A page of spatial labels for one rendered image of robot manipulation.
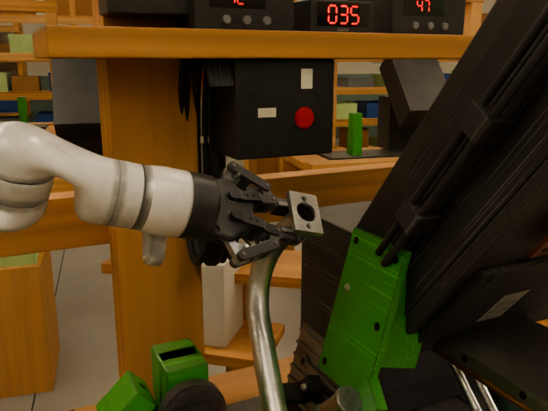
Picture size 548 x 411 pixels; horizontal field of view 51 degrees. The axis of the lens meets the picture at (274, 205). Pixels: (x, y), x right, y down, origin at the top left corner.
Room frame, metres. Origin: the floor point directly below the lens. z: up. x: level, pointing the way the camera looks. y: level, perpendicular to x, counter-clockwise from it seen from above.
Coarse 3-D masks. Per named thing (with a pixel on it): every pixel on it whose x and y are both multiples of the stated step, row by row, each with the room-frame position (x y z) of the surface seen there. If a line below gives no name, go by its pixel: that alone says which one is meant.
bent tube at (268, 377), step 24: (288, 192) 0.68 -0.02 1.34; (288, 216) 0.67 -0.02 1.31; (312, 216) 0.68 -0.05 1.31; (264, 264) 0.71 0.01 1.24; (264, 288) 0.70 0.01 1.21; (264, 312) 0.69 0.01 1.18; (264, 336) 0.66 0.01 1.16; (264, 360) 0.64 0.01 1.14; (264, 384) 0.61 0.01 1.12; (264, 408) 0.60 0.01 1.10
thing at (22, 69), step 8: (16, 24) 9.18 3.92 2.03; (16, 32) 9.18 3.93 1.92; (0, 48) 9.18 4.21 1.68; (8, 48) 9.21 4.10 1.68; (24, 64) 9.60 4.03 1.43; (24, 72) 9.59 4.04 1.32; (0, 104) 9.13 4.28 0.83; (8, 104) 9.17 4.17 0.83; (16, 104) 9.20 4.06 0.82; (0, 112) 9.13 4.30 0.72; (8, 112) 9.16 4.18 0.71; (16, 112) 9.20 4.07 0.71
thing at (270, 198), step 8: (232, 192) 0.64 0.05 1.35; (240, 192) 0.65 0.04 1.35; (248, 192) 0.66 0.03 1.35; (256, 192) 0.66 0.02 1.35; (232, 200) 0.64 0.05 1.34; (240, 200) 0.64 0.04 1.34; (248, 200) 0.65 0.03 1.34; (256, 200) 0.65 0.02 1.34; (264, 200) 0.67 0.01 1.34; (272, 200) 0.67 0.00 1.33; (256, 208) 0.68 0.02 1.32
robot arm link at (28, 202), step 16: (0, 192) 0.51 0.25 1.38; (16, 192) 0.52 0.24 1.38; (32, 192) 0.52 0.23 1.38; (48, 192) 0.55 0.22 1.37; (0, 208) 0.52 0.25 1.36; (16, 208) 0.52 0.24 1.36; (32, 208) 0.53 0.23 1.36; (0, 224) 0.51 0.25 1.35; (16, 224) 0.52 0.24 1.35; (32, 224) 0.55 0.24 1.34
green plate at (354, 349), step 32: (352, 256) 0.75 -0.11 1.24; (384, 256) 0.70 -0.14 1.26; (352, 288) 0.73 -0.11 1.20; (384, 288) 0.68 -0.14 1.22; (352, 320) 0.71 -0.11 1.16; (384, 320) 0.66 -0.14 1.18; (352, 352) 0.69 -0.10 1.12; (384, 352) 0.66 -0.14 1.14; (416, 352) 0.69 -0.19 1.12; (352, 384) 0.67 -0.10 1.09
